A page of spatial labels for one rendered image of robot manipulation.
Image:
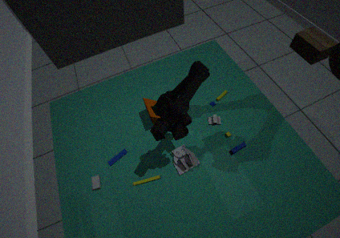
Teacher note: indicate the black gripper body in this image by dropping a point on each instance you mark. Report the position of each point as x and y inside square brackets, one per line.
[186, 122]

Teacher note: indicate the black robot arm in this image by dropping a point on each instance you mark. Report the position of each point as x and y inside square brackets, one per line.
[170, 108]

